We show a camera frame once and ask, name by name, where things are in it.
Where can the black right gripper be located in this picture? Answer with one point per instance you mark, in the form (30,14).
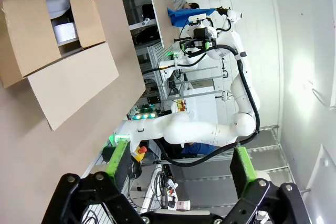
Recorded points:
(201,33)

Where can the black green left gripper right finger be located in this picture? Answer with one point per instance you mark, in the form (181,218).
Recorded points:
(242,174)

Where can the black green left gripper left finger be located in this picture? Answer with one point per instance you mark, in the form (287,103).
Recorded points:
(118,171)

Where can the large brown cardboard box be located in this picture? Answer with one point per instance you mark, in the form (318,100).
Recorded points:
(65,77)

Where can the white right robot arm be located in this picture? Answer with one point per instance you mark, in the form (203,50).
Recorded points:
(199,130)

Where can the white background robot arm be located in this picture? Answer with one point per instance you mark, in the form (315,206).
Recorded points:
(232,15)

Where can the white gift set items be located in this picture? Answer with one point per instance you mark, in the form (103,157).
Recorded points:
(63,24)

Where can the yellow red emergency stop button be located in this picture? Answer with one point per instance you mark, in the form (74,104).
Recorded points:
(140,152)

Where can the blue cloth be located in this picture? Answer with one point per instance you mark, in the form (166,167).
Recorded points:
(183,15)

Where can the brown background table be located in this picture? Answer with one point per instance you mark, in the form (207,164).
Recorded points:
(164,19)

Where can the seated person with dark hair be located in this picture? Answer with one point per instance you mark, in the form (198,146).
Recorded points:
(185,2)

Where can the signal lamp strip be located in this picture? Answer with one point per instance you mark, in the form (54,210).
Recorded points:
(144,115)

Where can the white pink paper cup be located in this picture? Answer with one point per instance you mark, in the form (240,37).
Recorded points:
(183,205)

